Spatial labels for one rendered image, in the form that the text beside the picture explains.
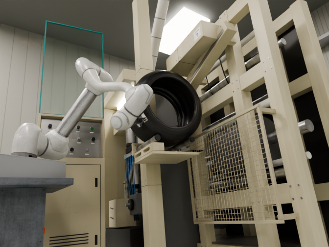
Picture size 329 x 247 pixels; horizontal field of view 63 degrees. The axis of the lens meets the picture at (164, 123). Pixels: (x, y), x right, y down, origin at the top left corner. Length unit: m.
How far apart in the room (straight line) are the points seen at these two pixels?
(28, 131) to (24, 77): 3.22
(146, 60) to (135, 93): 1.14
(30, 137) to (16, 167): 0.26
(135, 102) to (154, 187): 0.93
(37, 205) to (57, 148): 0.42
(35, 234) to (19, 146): 0.54
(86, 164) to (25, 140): 0.65
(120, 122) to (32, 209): 0.76
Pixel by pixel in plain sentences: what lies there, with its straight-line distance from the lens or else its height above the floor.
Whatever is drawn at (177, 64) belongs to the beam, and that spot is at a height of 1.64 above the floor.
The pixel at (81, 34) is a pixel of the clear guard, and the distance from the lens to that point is 2.94.
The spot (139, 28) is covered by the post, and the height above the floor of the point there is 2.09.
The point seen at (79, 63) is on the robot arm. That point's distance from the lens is 1.89.
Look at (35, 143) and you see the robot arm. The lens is 1.94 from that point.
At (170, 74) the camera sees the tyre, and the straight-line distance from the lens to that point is 2.09.
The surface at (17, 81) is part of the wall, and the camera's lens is 5.07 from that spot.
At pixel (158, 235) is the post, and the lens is 2.17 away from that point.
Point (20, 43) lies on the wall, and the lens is 5.42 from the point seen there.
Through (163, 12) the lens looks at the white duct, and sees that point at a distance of 3.11.
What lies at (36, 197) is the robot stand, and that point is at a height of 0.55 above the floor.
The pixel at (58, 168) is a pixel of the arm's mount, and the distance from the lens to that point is 1.79.
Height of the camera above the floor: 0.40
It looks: 18 degrees up
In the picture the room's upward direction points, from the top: 5 degrees counter-clockwise
